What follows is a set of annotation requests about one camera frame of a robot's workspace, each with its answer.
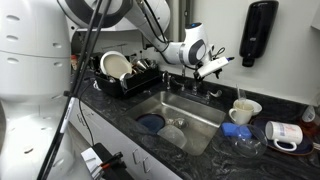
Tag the black wall soap dispenser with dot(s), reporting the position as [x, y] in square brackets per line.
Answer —
[258, 26]

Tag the black dish drying rack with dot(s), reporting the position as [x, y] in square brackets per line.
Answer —
[129, 86]

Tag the spice jar red lid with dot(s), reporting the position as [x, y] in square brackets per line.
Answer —
[74, 62]

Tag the chrome faucet handle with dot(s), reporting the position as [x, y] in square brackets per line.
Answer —
[177, 83]
[211, 94]

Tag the chrome side sprayer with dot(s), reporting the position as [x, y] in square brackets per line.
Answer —
[166, 77]

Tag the cream ceramic mug upright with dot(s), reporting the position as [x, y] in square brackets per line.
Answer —
[241, 112]

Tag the clear soap bottle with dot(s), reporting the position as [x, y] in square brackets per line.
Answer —
[310, 120]

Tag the clear glass bowl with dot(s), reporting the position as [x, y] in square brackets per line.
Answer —
[250, 148]

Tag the stainless steel sink basin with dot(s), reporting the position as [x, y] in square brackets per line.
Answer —
[203, 121]

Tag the white plate in rack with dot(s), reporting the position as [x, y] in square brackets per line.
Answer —
[115, 64]

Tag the chrome gooseneck faucet spout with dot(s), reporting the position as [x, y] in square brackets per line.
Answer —
[194, 84]

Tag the dark blue plate in sink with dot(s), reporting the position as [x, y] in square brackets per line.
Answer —
[153, 122]

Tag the white lower cabinets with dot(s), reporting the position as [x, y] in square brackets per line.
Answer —
[94, 128]

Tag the white mug lying sideways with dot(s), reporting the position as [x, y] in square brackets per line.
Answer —
[284, 133]

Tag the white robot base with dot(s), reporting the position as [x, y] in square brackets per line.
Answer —
[34, 73]

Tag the black device with red pen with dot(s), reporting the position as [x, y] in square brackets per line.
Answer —
[103, 165]

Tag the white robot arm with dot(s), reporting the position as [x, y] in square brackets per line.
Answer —
[151, 18]

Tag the steel paper towel dispenser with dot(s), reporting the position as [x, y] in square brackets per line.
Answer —
[181, 13]

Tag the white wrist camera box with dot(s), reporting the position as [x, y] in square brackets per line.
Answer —
[212, 66]

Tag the blue sponge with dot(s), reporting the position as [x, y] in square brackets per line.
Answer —
[234, 130]

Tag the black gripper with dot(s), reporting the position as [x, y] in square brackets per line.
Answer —
[210, 56]

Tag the white small bowl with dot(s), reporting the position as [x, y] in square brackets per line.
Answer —
[257, 108]

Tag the sink drain strainer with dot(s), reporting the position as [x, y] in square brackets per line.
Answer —
[180, 123]

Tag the clear plastic container in sink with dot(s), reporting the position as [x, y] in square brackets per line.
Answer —
[173, 135]

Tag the dark blue plate on counter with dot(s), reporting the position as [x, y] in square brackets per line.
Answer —
[304, 148]

